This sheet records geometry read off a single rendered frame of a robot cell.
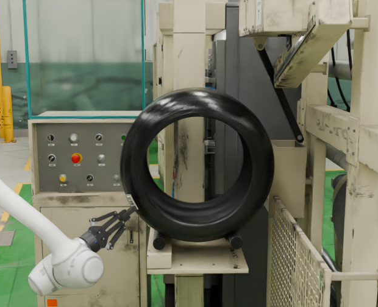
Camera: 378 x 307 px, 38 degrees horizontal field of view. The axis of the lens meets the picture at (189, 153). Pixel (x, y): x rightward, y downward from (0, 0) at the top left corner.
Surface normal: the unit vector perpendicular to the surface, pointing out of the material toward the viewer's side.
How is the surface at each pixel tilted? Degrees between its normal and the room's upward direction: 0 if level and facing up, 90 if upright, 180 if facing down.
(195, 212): 79
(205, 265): 0
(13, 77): 90
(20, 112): 90
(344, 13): 72
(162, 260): 90
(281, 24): 90
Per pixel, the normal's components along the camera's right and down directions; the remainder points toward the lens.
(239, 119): 0.14, 0.04
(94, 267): 0.70, -0.02
